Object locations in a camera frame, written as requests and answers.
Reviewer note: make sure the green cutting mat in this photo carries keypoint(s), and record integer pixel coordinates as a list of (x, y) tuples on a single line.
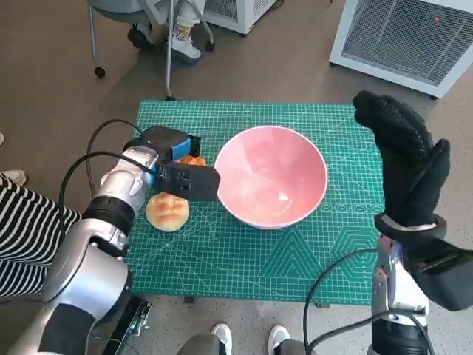
[(229, 251)]

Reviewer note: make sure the person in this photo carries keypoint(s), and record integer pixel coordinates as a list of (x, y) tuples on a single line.
[(22, 229), (221, 334), (183, 37)]

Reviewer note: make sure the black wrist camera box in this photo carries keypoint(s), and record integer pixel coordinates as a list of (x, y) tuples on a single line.
[(192, 181), (443, 273)]

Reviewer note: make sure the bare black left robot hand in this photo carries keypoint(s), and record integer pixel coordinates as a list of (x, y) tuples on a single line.
[(166, 140)]

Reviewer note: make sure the black metal stand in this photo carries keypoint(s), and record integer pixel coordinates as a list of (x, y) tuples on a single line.
[(136, 318)]

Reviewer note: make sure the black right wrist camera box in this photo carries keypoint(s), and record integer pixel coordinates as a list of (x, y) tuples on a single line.
[(443, 273)]

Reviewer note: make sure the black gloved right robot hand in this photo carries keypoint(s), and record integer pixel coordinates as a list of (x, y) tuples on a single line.
[(406, 166)]

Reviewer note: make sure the small white mesh cabinet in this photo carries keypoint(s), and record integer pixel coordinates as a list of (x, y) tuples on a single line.
[(244, 18)]

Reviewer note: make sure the grey office chair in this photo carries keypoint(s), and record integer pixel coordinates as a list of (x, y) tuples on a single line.
[(111, 13)]

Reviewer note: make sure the large white mesh cabinet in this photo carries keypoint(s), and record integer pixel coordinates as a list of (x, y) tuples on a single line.
[(399, 40)]

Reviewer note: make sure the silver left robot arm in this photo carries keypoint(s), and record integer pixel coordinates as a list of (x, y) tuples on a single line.
[(92, 266)]

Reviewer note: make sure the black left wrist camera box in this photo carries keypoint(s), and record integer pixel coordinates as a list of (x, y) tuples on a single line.
[(192, 181)]

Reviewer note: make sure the long striped toy bread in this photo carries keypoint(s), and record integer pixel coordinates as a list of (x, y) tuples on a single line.
[(192, 160)]

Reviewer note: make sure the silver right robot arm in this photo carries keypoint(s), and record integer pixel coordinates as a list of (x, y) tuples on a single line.
[(399, 288)]

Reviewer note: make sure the round toy bread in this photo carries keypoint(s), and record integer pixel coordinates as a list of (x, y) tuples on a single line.
[(166, 214)]

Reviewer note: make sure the black table bracket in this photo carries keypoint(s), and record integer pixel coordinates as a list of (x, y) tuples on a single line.
[(189, 300)]

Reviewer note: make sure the pink bowl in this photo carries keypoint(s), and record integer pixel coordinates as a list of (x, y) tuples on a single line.
[(273, 174)]

